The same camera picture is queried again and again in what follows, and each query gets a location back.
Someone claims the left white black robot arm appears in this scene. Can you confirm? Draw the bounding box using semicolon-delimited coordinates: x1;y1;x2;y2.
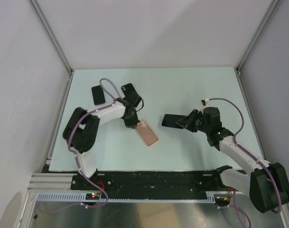
62;92;142;190

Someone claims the right aluminium corner post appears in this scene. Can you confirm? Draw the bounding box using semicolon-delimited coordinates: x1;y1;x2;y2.
236;0;282;73

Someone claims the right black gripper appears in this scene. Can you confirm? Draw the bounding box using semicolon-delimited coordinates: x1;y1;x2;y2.
176;109;210;133

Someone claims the controller board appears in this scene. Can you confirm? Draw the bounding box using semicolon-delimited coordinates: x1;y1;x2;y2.
86;193;101;200
214;194;231;207

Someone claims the black phone case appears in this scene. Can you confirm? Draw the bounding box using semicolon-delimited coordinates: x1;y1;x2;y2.
121;83;140;100

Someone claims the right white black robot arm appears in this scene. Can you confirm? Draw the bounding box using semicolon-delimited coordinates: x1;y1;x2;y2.
176;107;289;213

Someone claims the left controller board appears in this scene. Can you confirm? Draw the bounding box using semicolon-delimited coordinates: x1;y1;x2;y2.
86;193;101;200

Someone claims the right controller board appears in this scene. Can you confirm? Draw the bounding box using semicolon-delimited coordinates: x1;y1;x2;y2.
214;194;231;207

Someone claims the small black phone left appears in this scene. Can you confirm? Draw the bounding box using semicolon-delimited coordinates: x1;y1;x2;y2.
91;85;106;105

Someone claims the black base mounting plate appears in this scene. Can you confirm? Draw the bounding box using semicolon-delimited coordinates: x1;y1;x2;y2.
70;171;228;200

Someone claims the black smartphone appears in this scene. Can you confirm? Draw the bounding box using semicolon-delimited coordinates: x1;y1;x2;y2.
161;114;185;129

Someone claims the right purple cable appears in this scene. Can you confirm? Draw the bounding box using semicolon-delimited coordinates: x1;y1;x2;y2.
201;97;282;223

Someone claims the aluminium front frame rail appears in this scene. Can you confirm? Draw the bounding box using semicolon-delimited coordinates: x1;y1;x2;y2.
27;173;284;193

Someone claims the grey slotted cable duct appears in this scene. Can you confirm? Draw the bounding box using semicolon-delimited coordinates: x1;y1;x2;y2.
36;191;216;204

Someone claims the pink phone case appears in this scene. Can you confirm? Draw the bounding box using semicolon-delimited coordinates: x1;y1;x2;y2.
135;120;159;147

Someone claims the left aluminium corner post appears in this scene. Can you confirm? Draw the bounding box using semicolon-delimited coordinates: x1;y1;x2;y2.
28;0;74;74

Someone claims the aluminium corner post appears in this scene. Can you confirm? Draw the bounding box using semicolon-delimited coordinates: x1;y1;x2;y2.
28;0;74;74
236;0;282;73

